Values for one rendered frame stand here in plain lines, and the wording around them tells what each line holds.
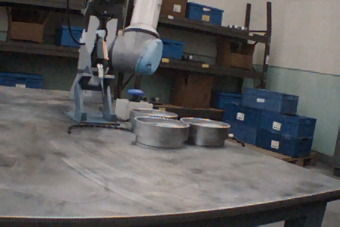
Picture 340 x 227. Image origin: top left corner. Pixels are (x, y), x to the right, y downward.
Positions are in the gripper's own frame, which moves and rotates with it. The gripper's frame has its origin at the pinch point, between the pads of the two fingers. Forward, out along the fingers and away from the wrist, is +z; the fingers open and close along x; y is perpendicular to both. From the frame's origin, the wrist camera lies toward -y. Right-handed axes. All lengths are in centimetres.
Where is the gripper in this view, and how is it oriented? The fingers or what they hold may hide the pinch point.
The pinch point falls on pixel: (98, 50)
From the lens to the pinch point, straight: 96.5
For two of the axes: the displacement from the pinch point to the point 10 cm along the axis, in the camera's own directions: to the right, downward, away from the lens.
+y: -5.1, -1.4, 8.5
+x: -8.5, -0.6, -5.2
